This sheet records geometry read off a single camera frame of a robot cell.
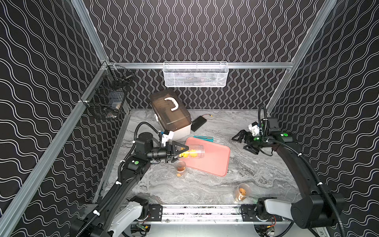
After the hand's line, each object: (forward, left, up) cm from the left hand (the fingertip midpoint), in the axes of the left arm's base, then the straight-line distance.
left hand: (186, 150), depth 65 cm
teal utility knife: (+27, -13, -29) cm, 42 cm away
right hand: (+12, -26, -9) cm, 30 cm away
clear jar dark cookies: (+1, +3, -23) cm, 23 cm away
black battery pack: (+39, -5, -27) cm, 48 cm away
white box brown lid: (+34, +12, -15) cm, 39 cm away
